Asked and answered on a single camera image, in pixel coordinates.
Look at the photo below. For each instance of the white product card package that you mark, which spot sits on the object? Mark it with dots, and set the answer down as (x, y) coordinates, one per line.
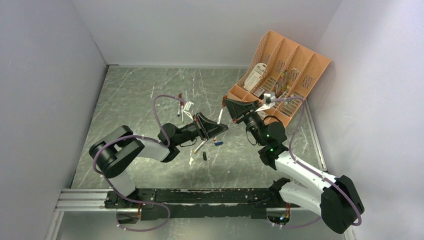
(254, 76)

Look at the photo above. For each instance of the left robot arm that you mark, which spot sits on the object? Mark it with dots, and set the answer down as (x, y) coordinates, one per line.
(115, 152)

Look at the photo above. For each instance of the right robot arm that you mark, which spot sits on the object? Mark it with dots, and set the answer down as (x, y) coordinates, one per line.
(334, 199)

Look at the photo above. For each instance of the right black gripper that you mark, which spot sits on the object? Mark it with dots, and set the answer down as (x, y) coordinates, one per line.
(238, 109)

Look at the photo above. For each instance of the aluminium rail frame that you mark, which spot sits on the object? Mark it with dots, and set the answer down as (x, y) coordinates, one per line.
(84, 200)

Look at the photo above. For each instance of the markers in organizer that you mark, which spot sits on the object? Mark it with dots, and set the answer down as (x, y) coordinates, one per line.
(279, 86)

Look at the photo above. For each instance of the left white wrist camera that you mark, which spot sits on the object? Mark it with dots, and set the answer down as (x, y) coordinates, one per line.
(188, 108)

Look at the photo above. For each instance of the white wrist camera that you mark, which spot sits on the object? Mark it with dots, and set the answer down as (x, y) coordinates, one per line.
(188, 108)
(269, 101)

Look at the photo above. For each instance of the orange plastic desk organizer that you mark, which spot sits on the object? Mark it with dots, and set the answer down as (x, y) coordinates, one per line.
(283, 67)

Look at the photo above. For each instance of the white pen black tip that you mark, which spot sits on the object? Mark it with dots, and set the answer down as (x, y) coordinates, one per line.
(178, 109)

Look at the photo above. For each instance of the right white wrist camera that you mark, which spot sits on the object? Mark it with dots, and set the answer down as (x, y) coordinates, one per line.
(269, 101)

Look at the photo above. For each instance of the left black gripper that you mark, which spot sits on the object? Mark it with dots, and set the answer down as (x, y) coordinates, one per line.
(207, 128)

